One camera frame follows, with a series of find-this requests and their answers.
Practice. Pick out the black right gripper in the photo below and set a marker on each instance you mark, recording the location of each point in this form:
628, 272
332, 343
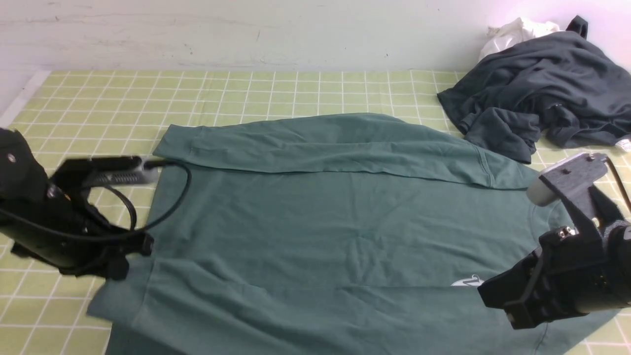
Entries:
568, 276

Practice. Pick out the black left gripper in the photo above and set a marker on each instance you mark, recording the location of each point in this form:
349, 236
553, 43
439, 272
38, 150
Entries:
61, 228

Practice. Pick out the green long-sleeved shirt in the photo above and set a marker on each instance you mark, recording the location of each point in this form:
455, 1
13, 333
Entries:
348, 234

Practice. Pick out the green checkered tablecloth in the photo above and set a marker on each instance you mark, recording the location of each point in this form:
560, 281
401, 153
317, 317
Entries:
65, 114

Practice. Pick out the dark grey crumpled garment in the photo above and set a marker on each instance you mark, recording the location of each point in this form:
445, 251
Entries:
560, 85

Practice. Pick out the white crumpled cloth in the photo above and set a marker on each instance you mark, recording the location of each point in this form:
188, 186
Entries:
518, 31

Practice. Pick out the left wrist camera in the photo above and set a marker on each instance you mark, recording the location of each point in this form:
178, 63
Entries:
106, 171

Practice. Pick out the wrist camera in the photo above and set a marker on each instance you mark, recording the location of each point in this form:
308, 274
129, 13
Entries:
106, 171
567, 178

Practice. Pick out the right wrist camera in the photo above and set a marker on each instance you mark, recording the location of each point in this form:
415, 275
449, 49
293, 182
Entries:
567, 178

